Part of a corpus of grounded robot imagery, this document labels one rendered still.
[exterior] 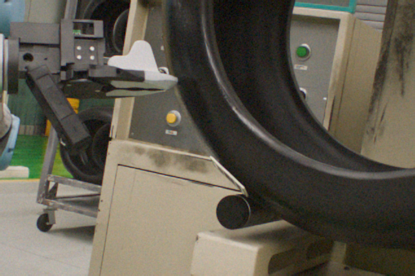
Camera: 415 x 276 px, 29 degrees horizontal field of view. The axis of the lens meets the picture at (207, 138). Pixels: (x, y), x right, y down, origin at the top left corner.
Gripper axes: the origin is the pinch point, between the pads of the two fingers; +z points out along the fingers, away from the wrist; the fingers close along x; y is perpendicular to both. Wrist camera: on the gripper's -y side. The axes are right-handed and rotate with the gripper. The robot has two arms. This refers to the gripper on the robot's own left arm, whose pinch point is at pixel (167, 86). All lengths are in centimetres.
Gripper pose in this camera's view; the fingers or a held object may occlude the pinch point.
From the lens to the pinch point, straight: 101.8
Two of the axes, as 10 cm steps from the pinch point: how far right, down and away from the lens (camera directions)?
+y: -0.5, -9.7, 2.4
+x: -2.5, 2.5, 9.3
